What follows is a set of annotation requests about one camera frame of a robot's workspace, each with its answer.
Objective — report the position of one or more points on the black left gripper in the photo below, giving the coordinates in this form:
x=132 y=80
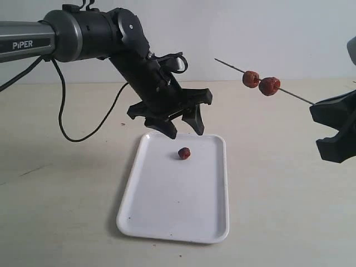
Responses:
x=161 y=95

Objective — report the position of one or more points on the white rectangular plastic tray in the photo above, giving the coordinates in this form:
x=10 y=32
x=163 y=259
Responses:
x=179 y=200

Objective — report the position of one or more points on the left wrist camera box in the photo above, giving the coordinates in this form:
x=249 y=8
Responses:
x=181 y=65

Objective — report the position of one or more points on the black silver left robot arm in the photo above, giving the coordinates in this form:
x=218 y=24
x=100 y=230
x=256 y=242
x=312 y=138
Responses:
x=76 y=33

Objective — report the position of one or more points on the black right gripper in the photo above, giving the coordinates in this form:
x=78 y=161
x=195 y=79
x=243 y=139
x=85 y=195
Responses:
x=338 y=113

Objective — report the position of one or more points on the brown meatball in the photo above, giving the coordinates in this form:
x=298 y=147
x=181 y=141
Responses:
x=184 y=153
x=251 y=79
x=269 y=86

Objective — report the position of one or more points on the thin metal skewer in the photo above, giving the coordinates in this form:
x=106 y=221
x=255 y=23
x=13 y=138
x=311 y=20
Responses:
x=279 y=88

